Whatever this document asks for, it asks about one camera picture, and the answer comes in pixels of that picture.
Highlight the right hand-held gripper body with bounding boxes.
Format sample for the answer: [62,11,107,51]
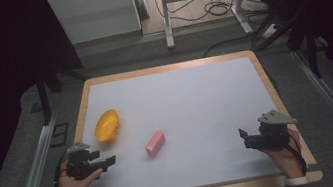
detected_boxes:
[240,105,302,156]

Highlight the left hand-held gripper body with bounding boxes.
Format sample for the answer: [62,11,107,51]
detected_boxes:
[61,138,105,183]

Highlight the person's right hand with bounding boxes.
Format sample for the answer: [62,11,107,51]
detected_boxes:
[256,126,307,184]

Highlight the orange fruit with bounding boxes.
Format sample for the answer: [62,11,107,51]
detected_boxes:
[91,107,124,146]

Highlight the black floor plate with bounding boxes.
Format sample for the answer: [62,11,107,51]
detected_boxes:
[46,121,73,149]

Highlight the pink soap bar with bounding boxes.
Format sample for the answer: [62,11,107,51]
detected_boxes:
[141,128,169,159]

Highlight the black stand leg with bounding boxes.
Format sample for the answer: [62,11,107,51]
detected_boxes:
[33,70,56,127]

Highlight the white power strip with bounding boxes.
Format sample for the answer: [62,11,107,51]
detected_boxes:
[259,22,283,41]

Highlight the white cabinet panel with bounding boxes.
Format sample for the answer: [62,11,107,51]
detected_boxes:
[47,0,144,48]

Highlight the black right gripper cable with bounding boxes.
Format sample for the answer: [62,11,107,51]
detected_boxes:
[283,138,310,179]

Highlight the black floor cables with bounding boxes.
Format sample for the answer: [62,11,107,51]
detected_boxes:
[153,0,283,66]

